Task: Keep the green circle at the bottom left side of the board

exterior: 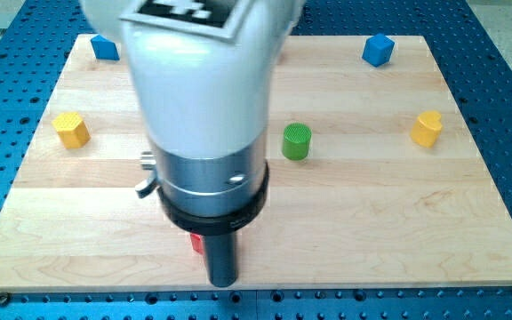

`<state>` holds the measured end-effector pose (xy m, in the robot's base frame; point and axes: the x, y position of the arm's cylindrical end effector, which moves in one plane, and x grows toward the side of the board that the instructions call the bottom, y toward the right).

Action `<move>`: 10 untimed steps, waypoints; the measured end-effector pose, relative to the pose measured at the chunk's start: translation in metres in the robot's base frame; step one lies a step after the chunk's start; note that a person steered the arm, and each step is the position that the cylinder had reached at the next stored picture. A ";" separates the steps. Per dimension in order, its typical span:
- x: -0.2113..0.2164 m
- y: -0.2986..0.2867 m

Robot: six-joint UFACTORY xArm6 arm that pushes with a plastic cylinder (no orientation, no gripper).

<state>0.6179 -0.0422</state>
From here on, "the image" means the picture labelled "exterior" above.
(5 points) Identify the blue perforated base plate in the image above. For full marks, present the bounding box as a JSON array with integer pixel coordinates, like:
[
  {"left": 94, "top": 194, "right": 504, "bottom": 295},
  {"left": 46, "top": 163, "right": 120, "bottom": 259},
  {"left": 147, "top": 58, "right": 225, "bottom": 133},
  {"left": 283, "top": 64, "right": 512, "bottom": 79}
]
[{"left": 0, "top": 0, "right": 512, "bottom": 319}]

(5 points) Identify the blue pentagon block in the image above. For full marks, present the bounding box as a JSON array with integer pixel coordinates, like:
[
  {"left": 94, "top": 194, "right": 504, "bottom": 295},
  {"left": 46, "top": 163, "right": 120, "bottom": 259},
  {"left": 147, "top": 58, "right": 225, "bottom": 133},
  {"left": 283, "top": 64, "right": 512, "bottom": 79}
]
[{"left": 91, "top": 35, "right": 120, "bottom": 60}]

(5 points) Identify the red block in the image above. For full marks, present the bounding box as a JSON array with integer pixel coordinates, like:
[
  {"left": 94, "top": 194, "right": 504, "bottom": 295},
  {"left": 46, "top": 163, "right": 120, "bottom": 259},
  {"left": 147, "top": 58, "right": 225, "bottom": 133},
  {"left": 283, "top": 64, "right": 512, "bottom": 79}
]
[{"left": 189, "top": 233, "right": 204, "bottom": 255}]

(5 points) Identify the wooden board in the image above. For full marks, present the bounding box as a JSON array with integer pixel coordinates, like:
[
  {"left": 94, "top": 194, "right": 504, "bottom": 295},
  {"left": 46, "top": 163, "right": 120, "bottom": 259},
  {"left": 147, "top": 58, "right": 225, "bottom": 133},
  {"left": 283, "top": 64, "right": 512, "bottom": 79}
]
[{"left": 0, "top": 35, "right": 512, "bottom": 293}]

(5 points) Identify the yellow hexagon block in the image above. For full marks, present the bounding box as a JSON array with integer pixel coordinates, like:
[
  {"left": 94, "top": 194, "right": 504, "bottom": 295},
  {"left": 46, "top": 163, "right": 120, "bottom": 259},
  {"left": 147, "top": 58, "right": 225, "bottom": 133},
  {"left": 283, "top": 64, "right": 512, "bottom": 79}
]
[{"left": 52, "top": 112, "right": 91, "bottom": 149}]

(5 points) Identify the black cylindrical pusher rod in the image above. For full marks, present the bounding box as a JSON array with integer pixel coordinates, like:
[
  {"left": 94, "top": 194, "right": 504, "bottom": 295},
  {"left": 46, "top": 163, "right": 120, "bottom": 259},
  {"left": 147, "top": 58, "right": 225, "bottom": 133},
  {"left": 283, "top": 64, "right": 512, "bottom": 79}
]
[{"left": 203, "top": 233, "right": 238, "bottom": 287}]

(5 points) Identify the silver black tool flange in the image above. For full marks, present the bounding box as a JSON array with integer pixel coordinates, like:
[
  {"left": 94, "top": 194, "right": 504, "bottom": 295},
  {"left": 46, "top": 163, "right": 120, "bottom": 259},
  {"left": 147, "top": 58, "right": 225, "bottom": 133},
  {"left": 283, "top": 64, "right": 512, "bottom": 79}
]
[{"left": 135, "top": 132, "right": 269, "bottom": 236}]

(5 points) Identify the green cylinder block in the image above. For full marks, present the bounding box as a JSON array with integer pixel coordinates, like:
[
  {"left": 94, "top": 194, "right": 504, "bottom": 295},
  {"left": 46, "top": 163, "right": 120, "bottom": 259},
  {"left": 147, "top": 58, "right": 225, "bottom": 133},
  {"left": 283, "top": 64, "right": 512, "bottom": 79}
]
[{"left": 282, "top": 123, "right": 312, "bottom": 161}]

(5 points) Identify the yellow heart block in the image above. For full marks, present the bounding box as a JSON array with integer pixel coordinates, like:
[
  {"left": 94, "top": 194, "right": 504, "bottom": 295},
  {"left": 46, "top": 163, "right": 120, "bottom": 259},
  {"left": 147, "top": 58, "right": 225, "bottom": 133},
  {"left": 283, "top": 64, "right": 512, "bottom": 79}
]
[{"left": 410, "top": 110, "right": 443, "bottom": 148}]

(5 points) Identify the blue cube block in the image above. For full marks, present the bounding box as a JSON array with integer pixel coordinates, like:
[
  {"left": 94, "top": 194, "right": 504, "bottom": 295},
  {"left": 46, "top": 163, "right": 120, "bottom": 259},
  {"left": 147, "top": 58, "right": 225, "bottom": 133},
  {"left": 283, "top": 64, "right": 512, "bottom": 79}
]
[{"left": 362, "top": 33, "right": 395, "bottom": 67}]

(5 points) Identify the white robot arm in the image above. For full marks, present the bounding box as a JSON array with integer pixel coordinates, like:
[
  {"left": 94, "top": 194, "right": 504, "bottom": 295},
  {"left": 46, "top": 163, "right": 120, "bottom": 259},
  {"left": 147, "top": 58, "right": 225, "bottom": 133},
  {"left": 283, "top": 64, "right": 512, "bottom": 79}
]
[{"left": 81, "top": 0, "right": 304, "bottom": 287}]

